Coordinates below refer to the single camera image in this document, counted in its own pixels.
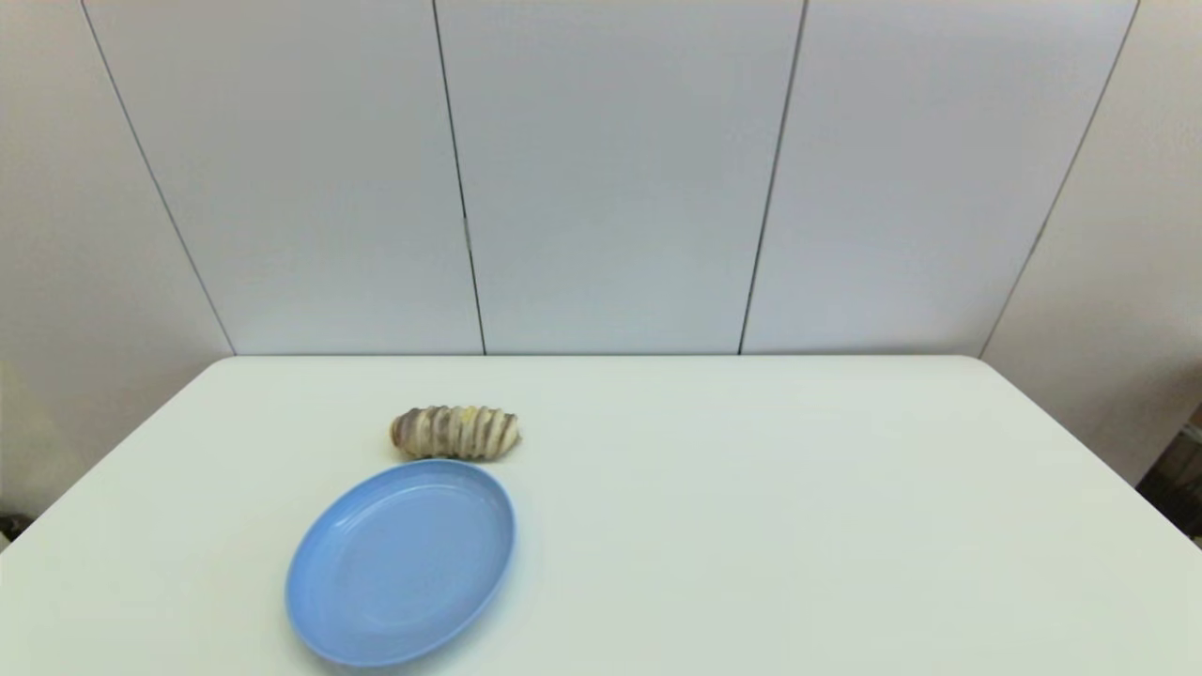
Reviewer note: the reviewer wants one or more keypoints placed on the long striped bread roll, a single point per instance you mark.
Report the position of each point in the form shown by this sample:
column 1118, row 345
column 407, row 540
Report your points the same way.
column 455, row 432

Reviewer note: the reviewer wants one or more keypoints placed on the blue round plate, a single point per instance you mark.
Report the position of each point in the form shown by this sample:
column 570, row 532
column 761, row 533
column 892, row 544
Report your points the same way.
column 402, row 563

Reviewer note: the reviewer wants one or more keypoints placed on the dark background object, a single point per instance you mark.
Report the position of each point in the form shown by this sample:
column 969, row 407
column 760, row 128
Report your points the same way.
column 1183, row 479

